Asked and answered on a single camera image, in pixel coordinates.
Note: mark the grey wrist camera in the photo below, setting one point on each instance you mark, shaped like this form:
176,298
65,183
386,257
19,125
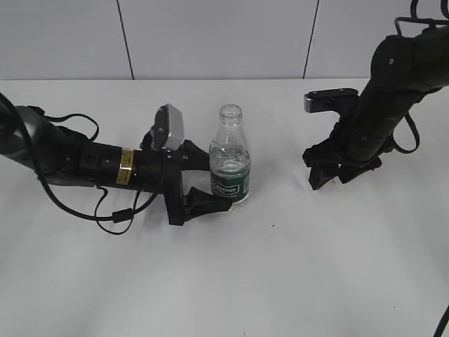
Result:
339,100
168,129

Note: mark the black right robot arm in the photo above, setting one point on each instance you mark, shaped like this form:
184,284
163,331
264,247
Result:
403,71

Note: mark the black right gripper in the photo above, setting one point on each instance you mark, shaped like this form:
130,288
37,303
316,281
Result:
328,159

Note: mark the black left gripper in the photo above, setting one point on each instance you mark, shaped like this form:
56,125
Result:
160,172

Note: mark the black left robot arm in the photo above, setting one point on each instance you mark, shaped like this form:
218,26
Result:
60,156

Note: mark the clear Cestbon water bottle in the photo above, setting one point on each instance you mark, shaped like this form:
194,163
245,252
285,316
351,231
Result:
229,157

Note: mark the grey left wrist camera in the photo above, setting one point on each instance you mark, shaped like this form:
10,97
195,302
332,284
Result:
168,129

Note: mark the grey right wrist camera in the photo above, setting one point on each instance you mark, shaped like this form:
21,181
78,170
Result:
339,100

